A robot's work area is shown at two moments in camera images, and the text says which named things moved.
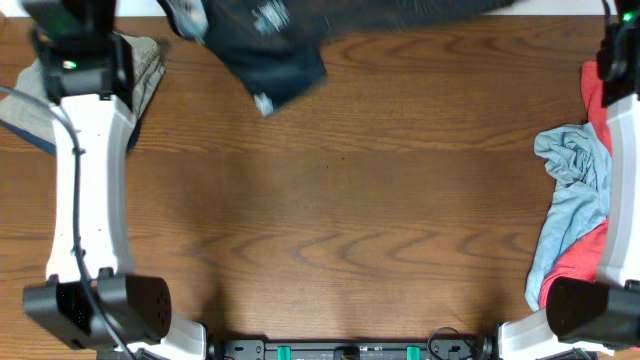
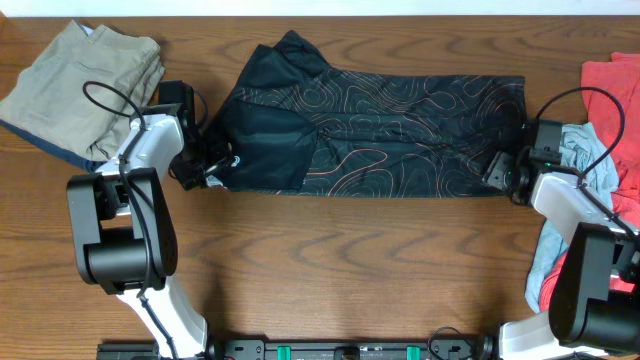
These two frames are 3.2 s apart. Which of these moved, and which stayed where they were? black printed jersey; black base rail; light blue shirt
Moved: black printed jersey
Stayed: black base rail; light blue shirt
